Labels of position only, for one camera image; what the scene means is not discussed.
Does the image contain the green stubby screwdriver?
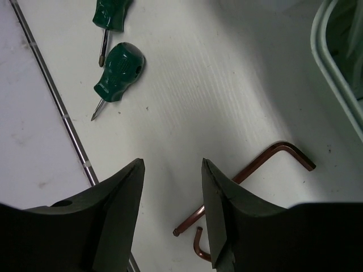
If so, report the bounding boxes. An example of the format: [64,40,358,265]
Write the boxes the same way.
[92,0,133,67]
[91,42,145,121]

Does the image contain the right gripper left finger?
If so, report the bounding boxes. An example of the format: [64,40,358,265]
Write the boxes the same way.
[1,158,145,271]

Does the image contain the dark hex key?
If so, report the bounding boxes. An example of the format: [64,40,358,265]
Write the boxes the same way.
[172,141,316,237]
[193,227,212,262]

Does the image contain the green toolbox with clear lid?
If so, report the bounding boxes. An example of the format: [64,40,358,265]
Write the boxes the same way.
[310,1,362,141]

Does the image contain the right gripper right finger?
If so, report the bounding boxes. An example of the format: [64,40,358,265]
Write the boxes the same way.
[201,159,362,271]

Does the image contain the left dark hex key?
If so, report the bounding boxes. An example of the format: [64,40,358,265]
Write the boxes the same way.
[172,141,316,237]

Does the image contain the middle dark hex key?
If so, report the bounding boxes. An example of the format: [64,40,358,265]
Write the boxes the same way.
[193,227,212,262]

